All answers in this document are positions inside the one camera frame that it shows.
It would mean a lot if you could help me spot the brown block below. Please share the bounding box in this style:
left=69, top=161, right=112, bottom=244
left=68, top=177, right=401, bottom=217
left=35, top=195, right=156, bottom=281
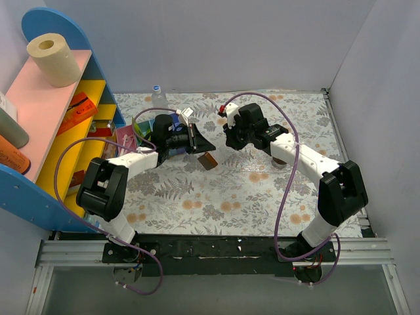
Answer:
left=198, top=152, right=218, bottom=171

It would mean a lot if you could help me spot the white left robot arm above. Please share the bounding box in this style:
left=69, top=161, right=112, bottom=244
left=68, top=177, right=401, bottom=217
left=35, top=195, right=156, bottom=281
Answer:
left=76, top=114, right=216, bottom=263

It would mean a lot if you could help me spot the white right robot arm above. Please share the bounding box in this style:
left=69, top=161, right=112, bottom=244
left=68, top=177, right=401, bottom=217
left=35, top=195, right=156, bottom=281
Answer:
left=219, top=103, right=368, bottom=261

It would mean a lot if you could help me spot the clear textured tray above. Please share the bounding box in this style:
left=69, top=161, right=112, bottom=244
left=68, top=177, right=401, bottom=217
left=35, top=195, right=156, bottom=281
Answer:
left=217, top=146, right=287, bottom=173

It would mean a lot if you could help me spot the purple drawer box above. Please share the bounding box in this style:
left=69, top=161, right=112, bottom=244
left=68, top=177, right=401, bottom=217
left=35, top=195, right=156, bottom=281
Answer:
left=169, top=113, right=188, bottom=131

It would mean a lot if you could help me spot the teal drawer box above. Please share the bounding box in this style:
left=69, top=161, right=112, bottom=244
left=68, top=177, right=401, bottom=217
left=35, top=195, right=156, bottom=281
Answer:
left=138, top=119, right=154, bottom=141

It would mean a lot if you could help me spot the clear plastic water bottle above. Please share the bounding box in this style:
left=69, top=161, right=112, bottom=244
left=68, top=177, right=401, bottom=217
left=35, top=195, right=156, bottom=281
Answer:
left=152, top=85, right=169, bottom=109

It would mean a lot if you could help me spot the pink drawer box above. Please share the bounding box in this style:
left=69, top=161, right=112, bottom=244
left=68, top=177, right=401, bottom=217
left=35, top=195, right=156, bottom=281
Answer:
left=115, top=125, right=137, bottom=156

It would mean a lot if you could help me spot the orange box on shelf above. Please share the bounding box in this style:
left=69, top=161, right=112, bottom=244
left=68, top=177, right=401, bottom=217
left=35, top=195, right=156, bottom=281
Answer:
left=56, top=92, right=98, bottom=136

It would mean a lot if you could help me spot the small red box low shelf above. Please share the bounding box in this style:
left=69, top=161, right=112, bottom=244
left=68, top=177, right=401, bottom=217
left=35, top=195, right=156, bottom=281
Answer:
left=66, top=170, right=85, bottom=196

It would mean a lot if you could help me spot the blue pink yellow shelf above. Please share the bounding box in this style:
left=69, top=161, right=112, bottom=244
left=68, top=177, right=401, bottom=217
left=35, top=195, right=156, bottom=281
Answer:
left=1, top=7, right=125, bottom=233

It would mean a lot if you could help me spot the beige paper towel roll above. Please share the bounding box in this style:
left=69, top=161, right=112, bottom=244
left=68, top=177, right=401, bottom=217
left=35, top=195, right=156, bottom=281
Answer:
left=26, top=33, right=81, bottom=87

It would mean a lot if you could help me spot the grey green bottle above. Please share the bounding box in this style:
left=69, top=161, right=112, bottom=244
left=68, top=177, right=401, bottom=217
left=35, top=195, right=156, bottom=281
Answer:
left=0, top=108, right=29, bottom=148

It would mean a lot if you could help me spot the orange tube on shelf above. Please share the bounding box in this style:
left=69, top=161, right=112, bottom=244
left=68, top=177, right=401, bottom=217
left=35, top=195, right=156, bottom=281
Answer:
left=0, top=136, right=31, bottom=175

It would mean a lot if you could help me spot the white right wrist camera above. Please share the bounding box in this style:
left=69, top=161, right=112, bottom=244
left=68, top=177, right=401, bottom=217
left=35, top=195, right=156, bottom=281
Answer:
left=218, top=102, right=240, bottom=129

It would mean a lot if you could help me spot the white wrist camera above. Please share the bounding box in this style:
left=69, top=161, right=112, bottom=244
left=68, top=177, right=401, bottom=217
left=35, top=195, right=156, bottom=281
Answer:
left=218, top=102, right=240, bottom=129
left=175, top=107, right=194, bottom=126

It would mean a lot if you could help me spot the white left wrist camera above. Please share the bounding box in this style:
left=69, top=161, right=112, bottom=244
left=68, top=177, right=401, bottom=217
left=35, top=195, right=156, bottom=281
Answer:
left=175, top=107, right=194, bottom=126

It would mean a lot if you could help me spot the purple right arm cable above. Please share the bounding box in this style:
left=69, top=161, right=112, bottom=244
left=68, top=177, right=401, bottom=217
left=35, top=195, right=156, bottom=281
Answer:
left=222, top=91, right=342, bottom=285

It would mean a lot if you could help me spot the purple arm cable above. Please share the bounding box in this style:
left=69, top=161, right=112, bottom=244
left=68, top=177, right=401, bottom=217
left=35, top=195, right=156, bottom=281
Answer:
left=54, top=107, right=180, bottom=295
left=222, top=91, right=342, bottom=285

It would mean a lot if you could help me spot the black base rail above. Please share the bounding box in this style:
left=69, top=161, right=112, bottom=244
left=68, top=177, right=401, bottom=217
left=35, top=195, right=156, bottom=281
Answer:
left=101, top=231, right=339, bottom=278

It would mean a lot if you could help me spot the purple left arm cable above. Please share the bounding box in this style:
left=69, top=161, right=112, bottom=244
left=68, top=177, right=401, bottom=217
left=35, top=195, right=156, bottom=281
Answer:
left=54, top=107, right=180, bottom=295

